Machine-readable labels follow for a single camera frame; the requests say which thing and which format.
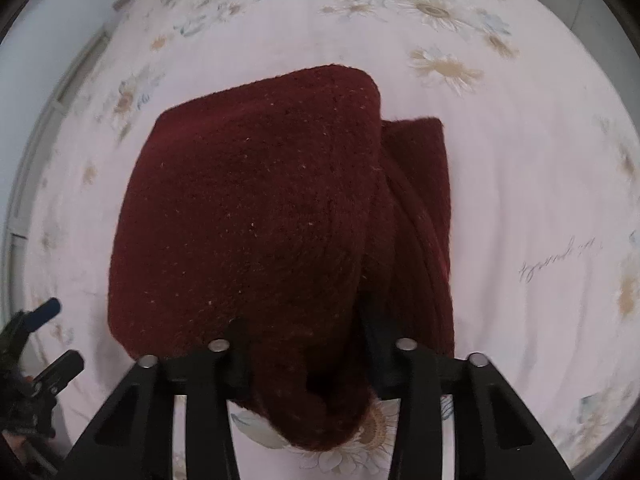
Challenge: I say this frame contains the dark red knitted sweater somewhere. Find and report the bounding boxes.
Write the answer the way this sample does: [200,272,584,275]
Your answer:
[107,65,454,451]

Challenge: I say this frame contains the pink floral bedspread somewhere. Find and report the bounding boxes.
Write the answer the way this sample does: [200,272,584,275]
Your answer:
[24,0,639,469]

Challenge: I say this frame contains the left wall socket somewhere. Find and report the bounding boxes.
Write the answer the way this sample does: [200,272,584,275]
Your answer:
[112,0,131,11]

